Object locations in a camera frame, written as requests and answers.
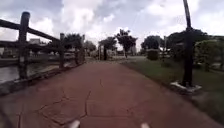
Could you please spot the red paved path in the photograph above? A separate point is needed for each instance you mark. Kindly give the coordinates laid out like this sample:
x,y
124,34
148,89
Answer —
x,y
106,90

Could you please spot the row of trees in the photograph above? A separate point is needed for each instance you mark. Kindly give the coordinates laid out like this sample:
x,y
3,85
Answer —
x,y
126,39

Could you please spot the grass strip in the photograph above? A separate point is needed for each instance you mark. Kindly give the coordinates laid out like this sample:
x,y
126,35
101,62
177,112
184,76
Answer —
x,y
156,71

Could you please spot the robot's own part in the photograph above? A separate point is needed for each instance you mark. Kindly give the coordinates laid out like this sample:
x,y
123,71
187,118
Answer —
x,y
145,125
74,124

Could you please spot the dark wooden fence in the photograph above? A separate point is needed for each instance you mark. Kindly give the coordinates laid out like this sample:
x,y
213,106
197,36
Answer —
x,y
23,43

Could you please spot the stone kerb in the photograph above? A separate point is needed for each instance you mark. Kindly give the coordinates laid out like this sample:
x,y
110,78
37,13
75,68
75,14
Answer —
x,y
20,84

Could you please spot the water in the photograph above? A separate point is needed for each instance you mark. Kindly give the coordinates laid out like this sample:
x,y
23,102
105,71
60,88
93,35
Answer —
x,y
10,72

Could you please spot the wooden post railing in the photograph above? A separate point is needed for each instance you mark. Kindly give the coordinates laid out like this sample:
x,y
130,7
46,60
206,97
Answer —
x,y
104,51

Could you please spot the dark lamp post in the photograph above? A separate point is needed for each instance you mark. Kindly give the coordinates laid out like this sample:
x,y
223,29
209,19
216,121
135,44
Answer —
x,y
187,56

